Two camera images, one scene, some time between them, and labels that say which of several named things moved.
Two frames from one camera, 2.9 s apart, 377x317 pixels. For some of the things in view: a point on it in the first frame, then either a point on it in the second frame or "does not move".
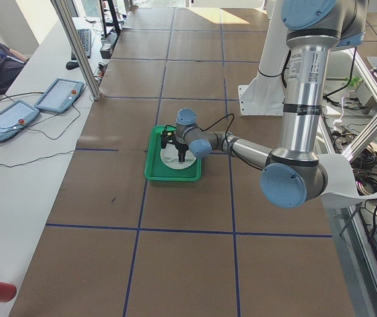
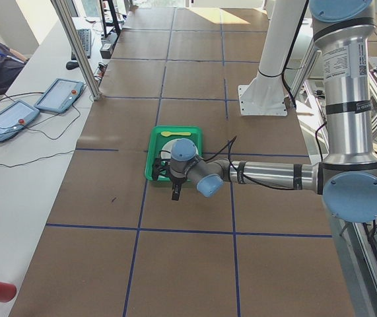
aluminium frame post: (61, 9) does not move
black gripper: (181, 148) to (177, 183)
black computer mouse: (71, 65) does not move
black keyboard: (84, 35) does not move
